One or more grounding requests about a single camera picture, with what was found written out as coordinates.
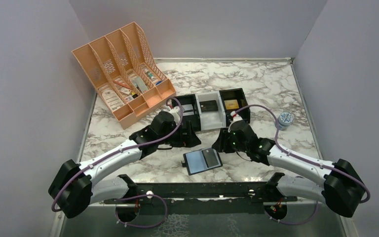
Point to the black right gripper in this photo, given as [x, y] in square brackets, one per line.
[221, 144]

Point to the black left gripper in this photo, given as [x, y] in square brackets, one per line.
[178, 143]

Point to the silver grey credit card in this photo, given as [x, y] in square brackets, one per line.
[188, 110]

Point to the black leather card holder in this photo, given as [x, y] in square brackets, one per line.
[194, 162]

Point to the black VIP credit card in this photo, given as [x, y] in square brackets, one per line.
[208, 106]

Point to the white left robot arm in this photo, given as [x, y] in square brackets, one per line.
[77, 185]

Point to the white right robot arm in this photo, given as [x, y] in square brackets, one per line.
[335, 184]

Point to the black left card bin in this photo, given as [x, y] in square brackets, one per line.
[194, 119]

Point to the black card bin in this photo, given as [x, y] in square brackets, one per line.
[231, 94]
[194, 119]

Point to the white middle card bin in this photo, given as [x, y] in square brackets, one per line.
[211, 120]

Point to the gold credit card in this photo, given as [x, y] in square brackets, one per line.
[231, 104]

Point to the black right card bin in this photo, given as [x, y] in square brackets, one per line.
[231, 94]

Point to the white patterned card stack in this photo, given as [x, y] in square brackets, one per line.
[112, 99]

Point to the grey flat eraser block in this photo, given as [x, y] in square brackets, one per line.
[141, 84]

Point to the small blue white jar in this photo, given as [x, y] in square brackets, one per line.
[284, 120]

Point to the green white battery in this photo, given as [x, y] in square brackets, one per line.
[150, 75]

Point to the red pen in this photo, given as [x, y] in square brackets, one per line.
[122, 84]

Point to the peach plastic file organizer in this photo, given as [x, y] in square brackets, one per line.
[123, 55]

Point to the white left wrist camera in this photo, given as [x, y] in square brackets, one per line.
[176, 112]

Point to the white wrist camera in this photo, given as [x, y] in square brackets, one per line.
[234, 117]
[176, 112]

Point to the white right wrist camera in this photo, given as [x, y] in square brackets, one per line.
[234, 117]

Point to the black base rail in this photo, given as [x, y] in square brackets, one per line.
[200, 198]

